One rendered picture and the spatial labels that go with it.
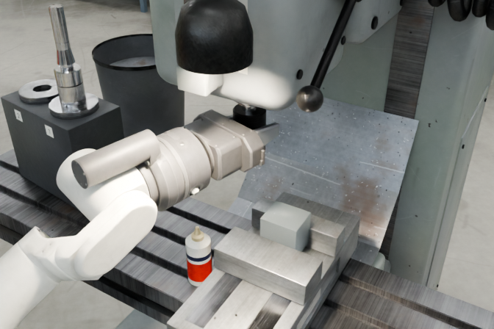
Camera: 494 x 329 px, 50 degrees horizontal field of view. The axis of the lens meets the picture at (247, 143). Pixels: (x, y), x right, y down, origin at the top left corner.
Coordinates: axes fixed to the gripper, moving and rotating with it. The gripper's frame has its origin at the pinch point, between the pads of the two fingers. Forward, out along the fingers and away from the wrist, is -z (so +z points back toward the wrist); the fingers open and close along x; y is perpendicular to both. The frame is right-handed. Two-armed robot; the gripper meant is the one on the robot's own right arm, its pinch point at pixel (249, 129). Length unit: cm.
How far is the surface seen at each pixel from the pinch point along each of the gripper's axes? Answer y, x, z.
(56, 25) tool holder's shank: -7.9, 38.5, 8.1
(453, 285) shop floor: 124, 5, -121
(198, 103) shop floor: 125, 205, -152
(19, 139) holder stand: 17, 50, 15
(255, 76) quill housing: -13.0, -8.1, 7.0
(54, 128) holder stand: 9.6, 36.5, 13.2
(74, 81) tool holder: 2.3, 37.0, 7.6
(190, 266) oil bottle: 22.8, 3.7, 9.4
